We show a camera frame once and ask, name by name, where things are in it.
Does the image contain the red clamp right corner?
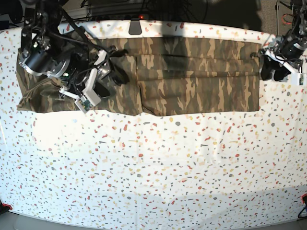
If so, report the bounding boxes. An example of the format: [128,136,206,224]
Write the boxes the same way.
[301,194,307,206]

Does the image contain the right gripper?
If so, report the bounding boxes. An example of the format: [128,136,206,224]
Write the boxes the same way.
[59,46,129,109]

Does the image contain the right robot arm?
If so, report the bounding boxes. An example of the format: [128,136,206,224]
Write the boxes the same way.
[18,0,129,113]

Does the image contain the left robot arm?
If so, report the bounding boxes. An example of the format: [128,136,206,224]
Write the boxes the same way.
[258,0,307,86]

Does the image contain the red clamp left corner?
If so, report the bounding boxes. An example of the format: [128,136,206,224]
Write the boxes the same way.
[0,204,12,212]

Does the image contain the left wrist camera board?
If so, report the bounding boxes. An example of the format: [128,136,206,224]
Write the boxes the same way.
[295,73,307,86]

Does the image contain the red clamp corner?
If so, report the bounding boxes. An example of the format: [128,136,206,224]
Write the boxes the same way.
[301,194,307,206]
[0,204,12,212]

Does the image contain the metal stand frame right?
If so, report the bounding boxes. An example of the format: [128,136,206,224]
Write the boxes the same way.
[275,0,289,35]

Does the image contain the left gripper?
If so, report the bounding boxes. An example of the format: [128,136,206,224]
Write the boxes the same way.
[250,35,307,85]

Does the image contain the black power strip red light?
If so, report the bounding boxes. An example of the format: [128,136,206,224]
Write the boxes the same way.
[97,13,154,21]

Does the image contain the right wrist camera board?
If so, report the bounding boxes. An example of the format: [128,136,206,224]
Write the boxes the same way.
[74,99,92,114]

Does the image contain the camouflage T-shirt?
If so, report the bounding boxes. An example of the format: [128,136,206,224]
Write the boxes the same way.
[16,30,262,117]

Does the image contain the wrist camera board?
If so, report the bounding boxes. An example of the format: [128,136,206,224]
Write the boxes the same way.
[74,99,92,114]
[295,73,307,86]

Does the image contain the grey camera mount base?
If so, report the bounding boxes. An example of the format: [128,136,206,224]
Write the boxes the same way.
[129,20,142,35]

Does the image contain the terrazzo pattern tablecloth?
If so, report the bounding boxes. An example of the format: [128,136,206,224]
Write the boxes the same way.
[0,20,307,230]

